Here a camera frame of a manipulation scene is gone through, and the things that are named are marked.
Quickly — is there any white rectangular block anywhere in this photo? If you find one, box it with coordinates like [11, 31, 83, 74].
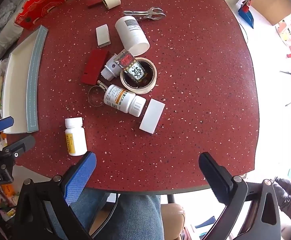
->
[139, 98, 166, 135]
[96, 24, 111, 48]

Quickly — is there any white bottle yellow label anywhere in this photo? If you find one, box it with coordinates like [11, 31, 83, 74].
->
[65, 117, 88, 157]

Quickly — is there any person's leg in jeans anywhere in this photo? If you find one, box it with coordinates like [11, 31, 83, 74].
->
[70, 189, 162, 240]

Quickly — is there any clear plastic bag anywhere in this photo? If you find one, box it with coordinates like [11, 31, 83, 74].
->
[0, 59, 9, 77]

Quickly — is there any white bottle orange label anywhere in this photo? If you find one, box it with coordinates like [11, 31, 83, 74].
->
[103, 84, 147, 117]

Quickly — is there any metal clip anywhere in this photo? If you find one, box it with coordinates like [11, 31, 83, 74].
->
[123, 7, 166, 21]

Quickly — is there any white tray with grey rim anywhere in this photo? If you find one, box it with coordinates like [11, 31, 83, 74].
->
[1, 25, 48, 134]

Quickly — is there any black leather jacket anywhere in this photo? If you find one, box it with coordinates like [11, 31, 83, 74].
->
[271, 177, 291, 224]

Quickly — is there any large white jar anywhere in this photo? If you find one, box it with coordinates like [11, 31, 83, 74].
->
[115, 16, 150, 56]

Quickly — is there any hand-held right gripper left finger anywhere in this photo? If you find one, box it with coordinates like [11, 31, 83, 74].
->
[12, 151, 97, 240]

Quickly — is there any wide masking tape roll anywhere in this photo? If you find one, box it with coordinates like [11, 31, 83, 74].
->
[120, 57, 158, 95]

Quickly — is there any metal hose clamp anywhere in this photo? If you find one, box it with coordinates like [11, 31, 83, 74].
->
[87, 80, 108, 108]

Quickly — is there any small white tube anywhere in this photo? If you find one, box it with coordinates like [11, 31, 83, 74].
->
[100, 54, 122, 81]

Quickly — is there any blue dustpan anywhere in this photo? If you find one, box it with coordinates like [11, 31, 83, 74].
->
[238, 0, 255, 29]

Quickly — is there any brown chair seat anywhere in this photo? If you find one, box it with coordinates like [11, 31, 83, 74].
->
[161, 203, 186, 240]

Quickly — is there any patterned card box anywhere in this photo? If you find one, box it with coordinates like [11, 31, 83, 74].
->
[113, 51, 146, 83]

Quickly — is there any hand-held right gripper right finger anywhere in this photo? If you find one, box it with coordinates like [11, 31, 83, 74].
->
[199, 152, 282, 240]

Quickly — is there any white fringed blanket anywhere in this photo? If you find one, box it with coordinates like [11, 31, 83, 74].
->
[0, 0, 36, 68]

